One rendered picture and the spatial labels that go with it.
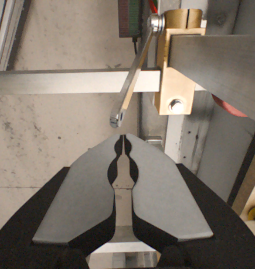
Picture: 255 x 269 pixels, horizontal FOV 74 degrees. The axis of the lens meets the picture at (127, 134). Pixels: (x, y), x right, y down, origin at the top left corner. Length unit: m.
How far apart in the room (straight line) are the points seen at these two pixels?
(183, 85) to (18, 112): 1.26
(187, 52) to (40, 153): 1.43
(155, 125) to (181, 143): 0.18
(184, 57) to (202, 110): 0.41
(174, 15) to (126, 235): 0.33
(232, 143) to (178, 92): 0.29
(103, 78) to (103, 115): 0.97
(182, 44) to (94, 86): 0.13
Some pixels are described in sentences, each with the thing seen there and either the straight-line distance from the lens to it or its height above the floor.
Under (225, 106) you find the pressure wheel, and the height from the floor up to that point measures 0.91.
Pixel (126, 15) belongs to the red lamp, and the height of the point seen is 0.70.
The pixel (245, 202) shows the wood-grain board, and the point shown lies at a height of 0.90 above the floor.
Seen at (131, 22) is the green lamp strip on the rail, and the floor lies 0.70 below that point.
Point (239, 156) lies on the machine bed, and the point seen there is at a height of 0.79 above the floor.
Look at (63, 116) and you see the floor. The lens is 1.29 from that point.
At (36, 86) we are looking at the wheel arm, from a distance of 0.29.
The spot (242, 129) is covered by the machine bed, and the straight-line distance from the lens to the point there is 0.49.
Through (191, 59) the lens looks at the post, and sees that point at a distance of 0.18.
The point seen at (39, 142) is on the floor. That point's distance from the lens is 1.47.
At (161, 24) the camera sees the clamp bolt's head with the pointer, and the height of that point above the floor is 0.85.
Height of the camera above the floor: 1.11
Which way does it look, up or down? 60 degrees down
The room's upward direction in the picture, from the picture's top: 178 degrees clockwise
